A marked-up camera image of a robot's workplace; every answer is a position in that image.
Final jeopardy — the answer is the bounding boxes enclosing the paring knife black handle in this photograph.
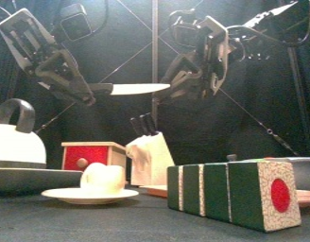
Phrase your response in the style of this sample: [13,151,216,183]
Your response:
[87,82,172,96]

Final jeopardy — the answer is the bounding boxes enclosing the pale wooden knife block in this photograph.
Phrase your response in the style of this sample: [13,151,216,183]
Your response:
[125,131,177,187]

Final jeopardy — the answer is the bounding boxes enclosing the red wooden drawer box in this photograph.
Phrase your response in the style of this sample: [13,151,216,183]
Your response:
[60,141,129,173]

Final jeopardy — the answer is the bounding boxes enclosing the white cup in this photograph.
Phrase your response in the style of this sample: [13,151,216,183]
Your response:
[80,162,128,195]

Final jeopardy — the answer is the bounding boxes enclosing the grey flat tray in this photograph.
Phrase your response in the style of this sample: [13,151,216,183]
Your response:
[0,167,84,197]

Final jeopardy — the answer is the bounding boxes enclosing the green sushi roll slice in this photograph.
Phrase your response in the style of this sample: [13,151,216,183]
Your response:
[167,164,185,212]
[180,164,206,217]
[203,162,233,223]

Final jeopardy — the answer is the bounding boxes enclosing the white saucer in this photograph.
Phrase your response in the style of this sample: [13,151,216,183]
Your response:
[40,187,140,206]

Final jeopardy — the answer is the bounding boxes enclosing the grey pan with knob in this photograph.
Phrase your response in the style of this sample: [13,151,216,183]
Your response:
[226,153,310,192]

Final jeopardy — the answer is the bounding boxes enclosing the green sushi slice red centre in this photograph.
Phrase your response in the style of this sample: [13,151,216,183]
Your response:
[226,159,302,233]

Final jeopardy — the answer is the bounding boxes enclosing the vertical metal frame pole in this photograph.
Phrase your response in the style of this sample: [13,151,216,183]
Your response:
[151,0,160,122]

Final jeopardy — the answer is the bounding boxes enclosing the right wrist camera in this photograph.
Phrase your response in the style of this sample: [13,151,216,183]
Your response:
[168,9,203,49]

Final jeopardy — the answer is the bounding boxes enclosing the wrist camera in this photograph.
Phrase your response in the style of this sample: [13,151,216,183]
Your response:
[168,9,203,49]
[57,3,95,43]

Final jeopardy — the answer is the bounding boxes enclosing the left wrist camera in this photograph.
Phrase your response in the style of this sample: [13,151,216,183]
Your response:
[57,3,95,43]

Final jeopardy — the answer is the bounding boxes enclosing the black handled knife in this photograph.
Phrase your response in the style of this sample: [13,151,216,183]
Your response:
[144,112,160,136]
[129,117,145,138]
[137,114,153,137]

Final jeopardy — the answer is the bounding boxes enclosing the white kettle dark handle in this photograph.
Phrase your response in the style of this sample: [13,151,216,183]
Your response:
[0,97,48,169]

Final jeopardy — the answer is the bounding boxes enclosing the slanted metal frame strut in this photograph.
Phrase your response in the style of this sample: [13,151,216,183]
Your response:
[286,46,310,156]

